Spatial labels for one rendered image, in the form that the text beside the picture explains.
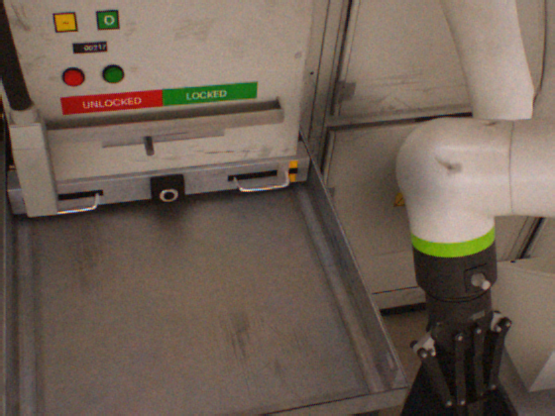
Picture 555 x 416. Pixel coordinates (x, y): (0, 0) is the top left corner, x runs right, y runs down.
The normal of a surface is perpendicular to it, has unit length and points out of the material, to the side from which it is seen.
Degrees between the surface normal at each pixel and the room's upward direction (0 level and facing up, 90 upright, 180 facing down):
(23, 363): 0
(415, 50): 90
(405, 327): 0
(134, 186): 90
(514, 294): 90
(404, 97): 90
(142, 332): 0
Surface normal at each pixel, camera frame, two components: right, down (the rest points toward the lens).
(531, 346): -0.97, 0.10
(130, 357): 0.08, -0.69
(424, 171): -0.58, 0.08
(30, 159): 0.25, 0.71
